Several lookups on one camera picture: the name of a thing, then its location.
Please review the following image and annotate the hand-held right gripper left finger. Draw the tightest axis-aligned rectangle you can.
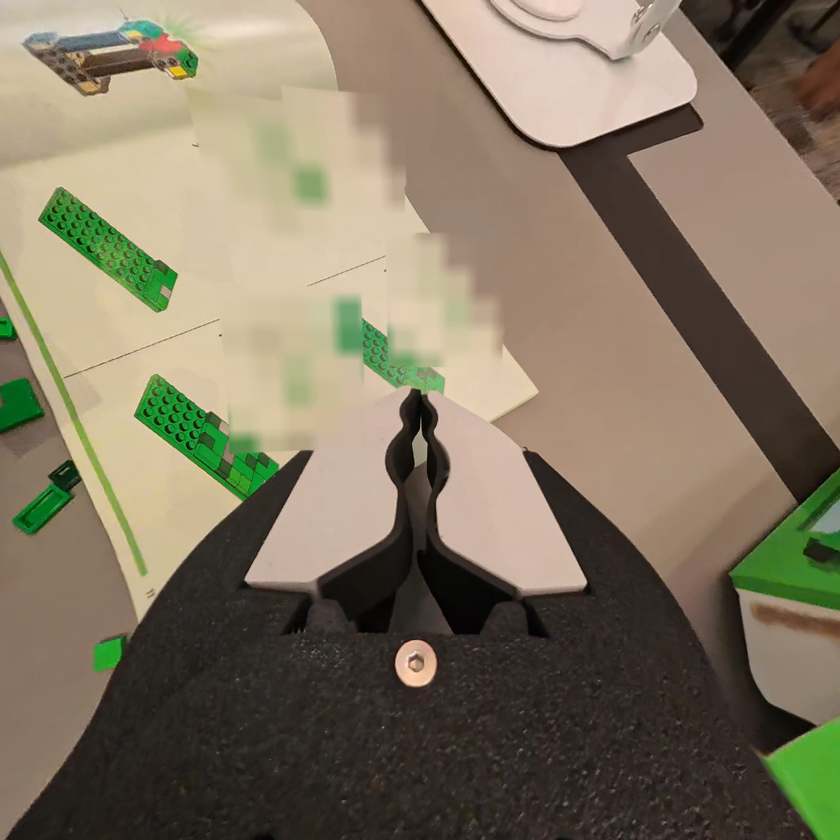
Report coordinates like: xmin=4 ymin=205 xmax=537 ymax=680
xmin=246 ymin=388 xmax=420 ymax=593

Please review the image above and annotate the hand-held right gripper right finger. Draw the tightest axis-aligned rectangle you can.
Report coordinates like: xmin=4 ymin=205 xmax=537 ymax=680
xmin=422 ymin=390 xmax=589 ymax=599

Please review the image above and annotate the green brick set box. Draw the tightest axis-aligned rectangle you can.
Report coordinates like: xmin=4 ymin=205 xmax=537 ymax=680
xmin=729 ymin=466 xmax=840 ymax=840

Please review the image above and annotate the green square plate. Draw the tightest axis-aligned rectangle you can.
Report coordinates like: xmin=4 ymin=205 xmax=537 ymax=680
xmin=0 ymin=377 xmax=46 ymax=435

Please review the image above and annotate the building instruction booklet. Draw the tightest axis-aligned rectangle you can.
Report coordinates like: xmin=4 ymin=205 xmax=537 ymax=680
xmin=0 ymin=0 xmax=540 ymax=620

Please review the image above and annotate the green frame brick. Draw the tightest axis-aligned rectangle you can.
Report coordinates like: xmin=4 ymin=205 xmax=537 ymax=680
xmin=12 ymin=461 xmax=84 ymax=536

